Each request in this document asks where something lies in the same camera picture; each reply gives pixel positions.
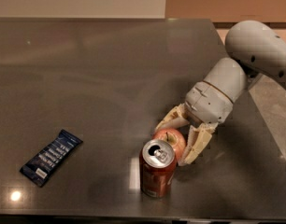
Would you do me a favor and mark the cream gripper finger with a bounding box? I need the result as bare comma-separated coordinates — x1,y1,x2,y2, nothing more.
178,123,217,166
154,104,190,132

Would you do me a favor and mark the red apple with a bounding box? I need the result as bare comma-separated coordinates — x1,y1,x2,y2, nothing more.
152,128,186,161

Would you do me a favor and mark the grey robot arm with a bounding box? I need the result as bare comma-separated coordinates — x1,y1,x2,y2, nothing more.
155,21,286,166

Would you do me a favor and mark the red coke can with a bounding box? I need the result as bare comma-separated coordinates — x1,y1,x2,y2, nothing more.
139,139,177,198

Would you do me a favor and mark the dark blue snack bar wrapper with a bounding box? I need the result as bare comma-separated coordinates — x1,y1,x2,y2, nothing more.
20,130,83,187

